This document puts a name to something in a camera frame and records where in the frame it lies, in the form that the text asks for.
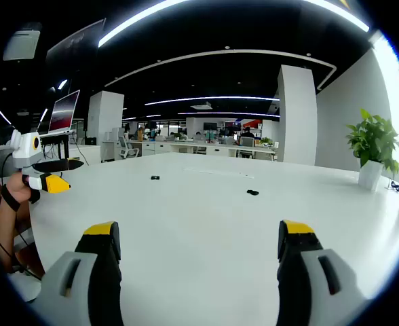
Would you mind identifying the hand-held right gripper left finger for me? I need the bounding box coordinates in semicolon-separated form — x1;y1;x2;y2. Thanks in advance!
29;221;124;326

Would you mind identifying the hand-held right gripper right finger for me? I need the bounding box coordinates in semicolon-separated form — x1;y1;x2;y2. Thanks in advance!
275;219;370;326

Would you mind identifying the person's left hand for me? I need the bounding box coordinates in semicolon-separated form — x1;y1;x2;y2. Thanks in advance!
2;172;41;204

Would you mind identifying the black laptop stand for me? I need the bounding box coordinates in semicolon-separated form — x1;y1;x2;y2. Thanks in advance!
39;130;77;161

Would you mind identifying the open silver laptop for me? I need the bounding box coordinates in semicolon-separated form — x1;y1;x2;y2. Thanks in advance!
48;90;81;134

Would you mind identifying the white office chair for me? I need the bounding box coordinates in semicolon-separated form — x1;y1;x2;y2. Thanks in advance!
118;135;141;160

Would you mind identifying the white ceiling air conditioner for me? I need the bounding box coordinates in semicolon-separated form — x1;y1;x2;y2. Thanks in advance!
3;29;41;62

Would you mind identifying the dark hanging ceiling panel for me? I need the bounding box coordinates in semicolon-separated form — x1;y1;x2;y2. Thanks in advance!
45;18;106;71

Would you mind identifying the white plant pot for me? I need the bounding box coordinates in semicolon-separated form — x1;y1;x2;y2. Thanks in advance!
358;160;384;191

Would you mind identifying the row of white desks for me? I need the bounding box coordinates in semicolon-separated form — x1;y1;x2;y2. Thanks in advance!
131;141;277;161

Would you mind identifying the long ceiling light strip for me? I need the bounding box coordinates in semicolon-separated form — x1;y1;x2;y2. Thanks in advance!
97;0;372;48

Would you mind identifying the green potted plant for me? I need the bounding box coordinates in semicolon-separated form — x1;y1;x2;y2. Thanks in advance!
345;108;399;176

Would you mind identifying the black wrist strap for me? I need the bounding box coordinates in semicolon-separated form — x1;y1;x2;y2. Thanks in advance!
1;184;22;212

